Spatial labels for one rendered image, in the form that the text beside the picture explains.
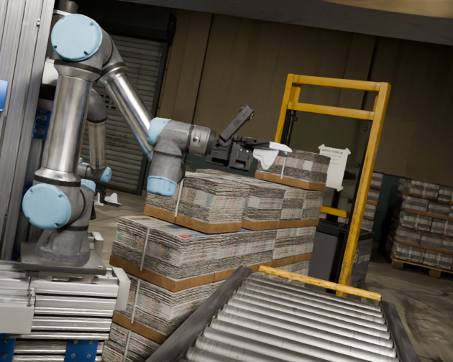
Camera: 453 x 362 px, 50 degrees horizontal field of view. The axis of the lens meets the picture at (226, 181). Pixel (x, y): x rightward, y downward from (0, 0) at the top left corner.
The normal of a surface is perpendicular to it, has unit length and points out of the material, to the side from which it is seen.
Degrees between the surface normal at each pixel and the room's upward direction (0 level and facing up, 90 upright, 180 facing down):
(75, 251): 73
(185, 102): 90
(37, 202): 97
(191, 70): 90
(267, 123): 90
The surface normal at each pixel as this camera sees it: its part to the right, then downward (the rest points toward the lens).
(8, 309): 0.39, 0.14
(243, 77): -0.22, 0.02
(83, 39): 0.00, -0.07
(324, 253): -0.53, -0.05
